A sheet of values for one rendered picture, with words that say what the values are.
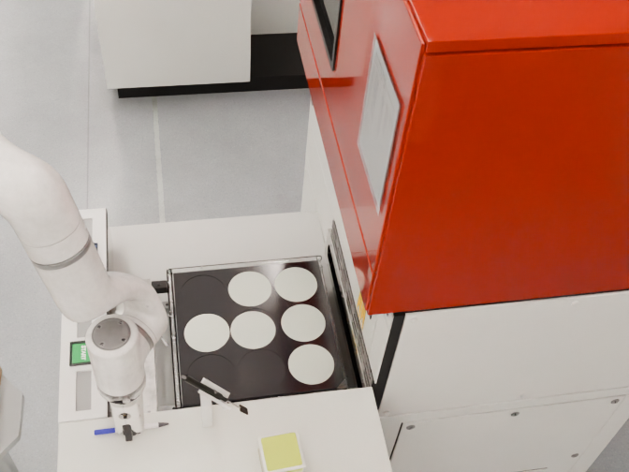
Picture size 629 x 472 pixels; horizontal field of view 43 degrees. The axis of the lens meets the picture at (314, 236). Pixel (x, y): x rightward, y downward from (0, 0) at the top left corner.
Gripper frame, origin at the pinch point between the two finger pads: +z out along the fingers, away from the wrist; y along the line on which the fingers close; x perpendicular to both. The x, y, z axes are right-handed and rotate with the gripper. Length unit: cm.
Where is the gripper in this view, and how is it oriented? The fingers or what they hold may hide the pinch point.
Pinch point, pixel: (130, 423)
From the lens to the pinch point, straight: 160.1
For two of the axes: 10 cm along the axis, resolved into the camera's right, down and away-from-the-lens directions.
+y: -1.7, -7.7, 6.2
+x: -9.8, 0.8, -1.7
